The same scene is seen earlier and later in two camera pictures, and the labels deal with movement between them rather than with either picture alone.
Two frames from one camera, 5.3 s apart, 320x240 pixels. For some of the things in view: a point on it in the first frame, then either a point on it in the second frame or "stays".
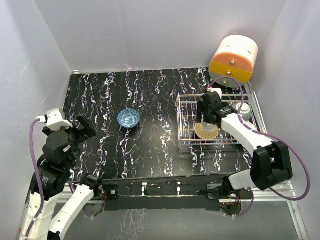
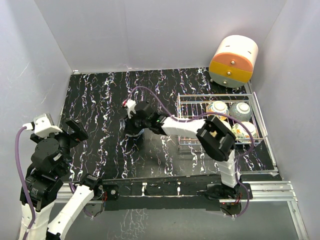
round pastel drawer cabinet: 236,56 stays
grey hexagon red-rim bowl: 245,111 stays
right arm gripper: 201,109 to 130,127
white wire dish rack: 187,104 stays
